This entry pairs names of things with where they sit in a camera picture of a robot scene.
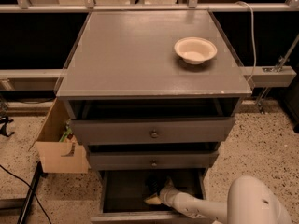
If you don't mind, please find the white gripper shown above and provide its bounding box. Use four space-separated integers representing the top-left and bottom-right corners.
144 176 183 207

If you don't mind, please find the dark blue rxbar wrapper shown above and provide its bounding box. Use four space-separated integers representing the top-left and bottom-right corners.
145 175 165 194

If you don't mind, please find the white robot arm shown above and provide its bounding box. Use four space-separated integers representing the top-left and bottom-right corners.
144 175 292 224

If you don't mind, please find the grey open bottom drawer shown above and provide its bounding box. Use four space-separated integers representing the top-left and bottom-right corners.
91 169 213 224

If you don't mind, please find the grey top drawer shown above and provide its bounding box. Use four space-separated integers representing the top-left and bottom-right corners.
70 118 235 145

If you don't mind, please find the grey middle drawer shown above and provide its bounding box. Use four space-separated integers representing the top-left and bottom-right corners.
89 151 219 171

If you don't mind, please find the grey wooden drawer cabinet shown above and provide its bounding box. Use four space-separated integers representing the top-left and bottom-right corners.
55 9 253 224

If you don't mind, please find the cardboard box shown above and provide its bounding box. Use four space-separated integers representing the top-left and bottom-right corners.
35 99 89 174

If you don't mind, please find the green packet in box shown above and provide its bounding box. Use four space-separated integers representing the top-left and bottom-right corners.
60 120 72 142

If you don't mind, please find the black metal floor bar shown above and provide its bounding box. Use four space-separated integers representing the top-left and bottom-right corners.
17 162 43 224

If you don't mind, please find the white paper bowl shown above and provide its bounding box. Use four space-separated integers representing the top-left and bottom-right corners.
174 37 218 65

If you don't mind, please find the black clamp on floor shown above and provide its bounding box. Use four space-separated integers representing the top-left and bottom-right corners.
0 116 15 137

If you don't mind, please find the metal bracket strut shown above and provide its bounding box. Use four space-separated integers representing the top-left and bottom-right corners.
256 34 299 114

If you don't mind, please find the metal railing frame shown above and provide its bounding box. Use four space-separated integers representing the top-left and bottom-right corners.
0 0 299 91

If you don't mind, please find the black floor cable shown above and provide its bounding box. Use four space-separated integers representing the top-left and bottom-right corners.
0 163 53 224

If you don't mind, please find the white cable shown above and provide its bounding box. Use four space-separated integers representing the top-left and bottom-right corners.
235 1 258 83

